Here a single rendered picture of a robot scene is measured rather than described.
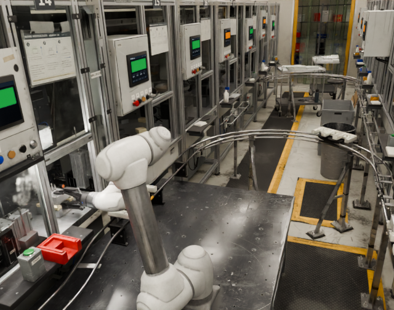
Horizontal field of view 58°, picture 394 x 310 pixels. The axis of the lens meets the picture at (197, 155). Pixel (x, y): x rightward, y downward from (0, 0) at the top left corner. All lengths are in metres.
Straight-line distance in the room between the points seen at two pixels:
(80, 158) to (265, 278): 1.27
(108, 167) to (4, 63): 0.61
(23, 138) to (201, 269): 0.94
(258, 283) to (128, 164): 0.94
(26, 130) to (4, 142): 0.12
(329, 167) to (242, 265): 2.71
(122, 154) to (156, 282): 0.53
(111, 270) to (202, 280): 0.59
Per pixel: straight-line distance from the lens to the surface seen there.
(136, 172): 1.33
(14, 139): 1.64
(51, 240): 1.85
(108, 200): 1.86
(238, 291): 1.83
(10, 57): 1.63
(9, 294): 1.70
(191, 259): 1.59
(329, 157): 4.43
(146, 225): 1.40
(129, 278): 1.95
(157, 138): 1.38
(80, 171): 2.30
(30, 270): 1.68
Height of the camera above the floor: 1.94
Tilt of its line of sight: 22 degrees down
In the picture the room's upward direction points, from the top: 2 degrees counter-clockwise
